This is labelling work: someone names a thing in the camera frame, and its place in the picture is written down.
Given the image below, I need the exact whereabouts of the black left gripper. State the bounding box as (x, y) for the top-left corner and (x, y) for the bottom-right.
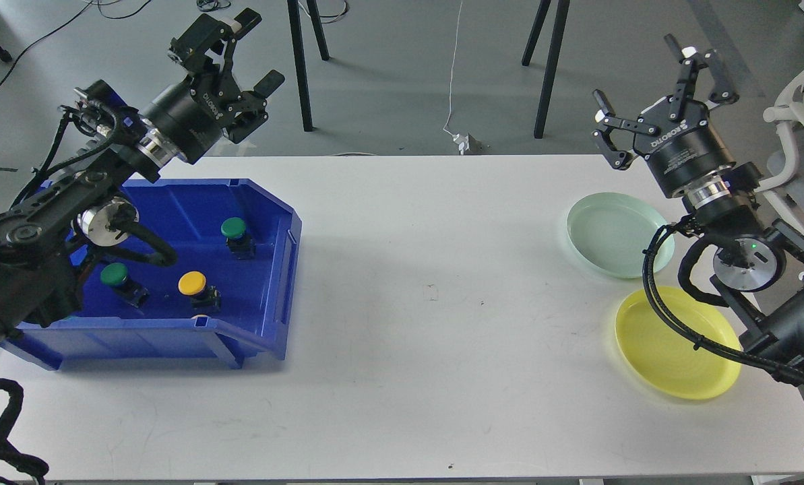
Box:
(142, 8), (285, 164)

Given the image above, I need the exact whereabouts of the yellow push button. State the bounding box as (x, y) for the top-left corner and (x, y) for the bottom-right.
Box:
(177, 271), (221, 313)

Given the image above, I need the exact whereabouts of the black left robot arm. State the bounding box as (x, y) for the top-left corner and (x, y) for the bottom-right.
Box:
(0, 8), (284, 343)

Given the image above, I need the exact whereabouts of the white cable with plug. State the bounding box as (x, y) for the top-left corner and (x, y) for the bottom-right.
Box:
(443, 0), (483, 156)

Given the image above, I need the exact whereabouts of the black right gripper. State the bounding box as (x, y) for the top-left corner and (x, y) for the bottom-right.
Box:
(591, 34), (739, 198)

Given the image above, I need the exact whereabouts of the black floor cable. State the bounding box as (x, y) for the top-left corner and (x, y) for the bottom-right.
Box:
(0, 0), (153, 110)

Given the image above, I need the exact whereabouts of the black table leg left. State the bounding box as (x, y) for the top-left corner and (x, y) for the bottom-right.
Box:
(287, 0), (330, 132)

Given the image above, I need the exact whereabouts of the blue plastic bin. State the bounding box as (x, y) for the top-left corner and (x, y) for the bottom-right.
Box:
(0, 179), (302, 370)

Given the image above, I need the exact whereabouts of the green push button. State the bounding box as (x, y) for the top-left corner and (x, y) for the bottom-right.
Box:
(99, 262), (150, 308)
(220, 217), (256, 260)

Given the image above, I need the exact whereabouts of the yellow plate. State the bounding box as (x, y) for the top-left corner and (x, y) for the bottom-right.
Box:
(614, 288), (741, 400)

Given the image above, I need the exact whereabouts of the pale green plate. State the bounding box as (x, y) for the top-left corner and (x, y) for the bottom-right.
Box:
(563, 191), (667, 280)

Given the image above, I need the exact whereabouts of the black table leg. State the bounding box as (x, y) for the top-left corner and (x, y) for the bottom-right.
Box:
(287, 0), (330, 132)
(521, 1), (571, 140)

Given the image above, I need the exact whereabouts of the black table leg right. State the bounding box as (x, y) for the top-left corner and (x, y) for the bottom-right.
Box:
(521, 1), (571, 140)

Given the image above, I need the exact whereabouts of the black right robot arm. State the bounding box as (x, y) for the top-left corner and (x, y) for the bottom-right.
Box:
(592, 34), (804, 387)

